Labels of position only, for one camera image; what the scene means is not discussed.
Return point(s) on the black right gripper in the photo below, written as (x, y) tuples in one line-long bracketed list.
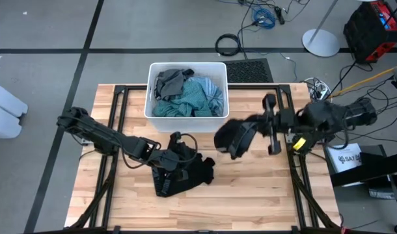
[(284, 122)]

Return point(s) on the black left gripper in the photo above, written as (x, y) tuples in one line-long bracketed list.
[(166, 160)]

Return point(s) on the black ribbed garment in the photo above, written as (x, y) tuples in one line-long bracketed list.
[(185, 178)]

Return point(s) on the white perforated plastic basket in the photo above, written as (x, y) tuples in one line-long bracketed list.
[(185, 125)]

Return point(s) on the green dotted shirt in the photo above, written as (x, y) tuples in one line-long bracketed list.
[(188, 100)]

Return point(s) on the blue white-striped woven shirt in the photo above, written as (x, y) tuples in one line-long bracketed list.
[(214, 94)]

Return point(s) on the dark grey garment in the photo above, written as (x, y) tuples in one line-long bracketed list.
[(170, 83)]

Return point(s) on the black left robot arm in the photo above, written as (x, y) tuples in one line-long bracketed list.
[(101, 136)]

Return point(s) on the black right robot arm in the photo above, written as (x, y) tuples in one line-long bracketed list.
[(335, 120)]

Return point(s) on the white printed cardboard box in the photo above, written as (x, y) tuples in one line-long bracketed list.
[(343, 157)]

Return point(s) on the black power strip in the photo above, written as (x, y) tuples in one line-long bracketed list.
[(280, 14)]

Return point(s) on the black shelf cart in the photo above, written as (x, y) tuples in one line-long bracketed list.
[(374, 165)]

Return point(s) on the black and red case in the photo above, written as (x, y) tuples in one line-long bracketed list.
[(367, 32)]

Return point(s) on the white moulded furniture piece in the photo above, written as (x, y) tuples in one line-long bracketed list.
[(3, 110)]

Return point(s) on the black metal table frame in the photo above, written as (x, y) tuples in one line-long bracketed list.
[(118, 89)]

